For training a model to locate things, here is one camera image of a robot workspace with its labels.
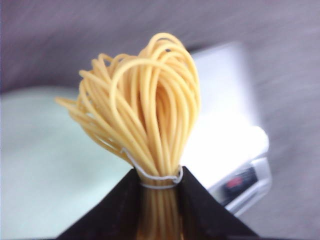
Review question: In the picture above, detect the yellow vermicelli bundle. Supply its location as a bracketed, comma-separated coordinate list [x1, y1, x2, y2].
[56, 32, 201, 240]

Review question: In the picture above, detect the silver digital kitchen scale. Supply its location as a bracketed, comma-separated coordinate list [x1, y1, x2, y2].
[181, 42, 272, 216]

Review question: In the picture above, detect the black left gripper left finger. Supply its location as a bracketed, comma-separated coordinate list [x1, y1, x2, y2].
[58, 169, 142, 240]

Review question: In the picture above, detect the light green plate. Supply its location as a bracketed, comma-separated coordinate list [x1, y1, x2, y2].
[0, 86, 131, 240]

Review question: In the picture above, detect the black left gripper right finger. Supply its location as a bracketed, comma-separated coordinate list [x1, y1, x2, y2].
[177, 166, 258, 240]

